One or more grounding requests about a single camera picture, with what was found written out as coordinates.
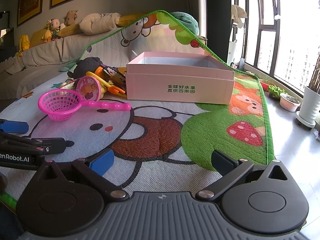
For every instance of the brown plush toy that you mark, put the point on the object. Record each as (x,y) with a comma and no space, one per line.
(71,17)

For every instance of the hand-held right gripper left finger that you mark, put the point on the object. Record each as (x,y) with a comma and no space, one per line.
(102,162)

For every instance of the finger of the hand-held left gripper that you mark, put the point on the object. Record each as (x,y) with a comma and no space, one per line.
(50,143)
(15,127)

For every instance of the stuffed animals on sofa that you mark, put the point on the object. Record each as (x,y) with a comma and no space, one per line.
(97,22)

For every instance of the black white patterned toy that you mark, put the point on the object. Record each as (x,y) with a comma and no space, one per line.
(115,76)

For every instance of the yellow plastic toy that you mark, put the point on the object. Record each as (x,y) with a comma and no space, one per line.
(93,75)

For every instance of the green potted plant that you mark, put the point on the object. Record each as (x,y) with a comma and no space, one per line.
(275,91)

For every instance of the pink round cartoon toy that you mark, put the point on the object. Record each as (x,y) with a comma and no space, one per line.
(87,90)

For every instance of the short yellow cushion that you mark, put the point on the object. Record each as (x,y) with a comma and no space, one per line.
(130,19)

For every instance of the black plush toy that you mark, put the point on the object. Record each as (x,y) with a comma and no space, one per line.
(86,66)

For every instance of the pink toy strainer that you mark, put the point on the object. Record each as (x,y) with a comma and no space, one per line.
(60,105)

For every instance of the cartoon play mat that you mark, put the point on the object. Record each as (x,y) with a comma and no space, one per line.
(160,130)

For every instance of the pink basin plant pot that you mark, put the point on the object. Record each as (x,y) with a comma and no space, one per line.
(288,103)

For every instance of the white cylinder appliance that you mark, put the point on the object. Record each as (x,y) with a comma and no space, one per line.
(232,52)

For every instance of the pink cardboard box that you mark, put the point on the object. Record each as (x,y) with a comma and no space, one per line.
(150,87)

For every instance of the window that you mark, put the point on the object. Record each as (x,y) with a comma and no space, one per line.
(287,30)

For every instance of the long yellow cushion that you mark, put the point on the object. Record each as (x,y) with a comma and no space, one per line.
(71,31)

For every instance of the yellow backpack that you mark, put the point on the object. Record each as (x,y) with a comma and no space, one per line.
(23,43)

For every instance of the dark cabinet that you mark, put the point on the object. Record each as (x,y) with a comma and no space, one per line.
(6,42)

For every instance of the tall white plant pot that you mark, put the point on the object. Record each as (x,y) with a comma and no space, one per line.
(308,105)

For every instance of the green cushion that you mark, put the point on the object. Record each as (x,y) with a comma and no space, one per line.
(186,21)

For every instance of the red plant pot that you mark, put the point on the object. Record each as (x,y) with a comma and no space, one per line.
(264,83)

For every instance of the pink yellow plush doll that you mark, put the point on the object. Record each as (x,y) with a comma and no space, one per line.
(52,28)

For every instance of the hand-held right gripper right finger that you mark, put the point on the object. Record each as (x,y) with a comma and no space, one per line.
(222,163)

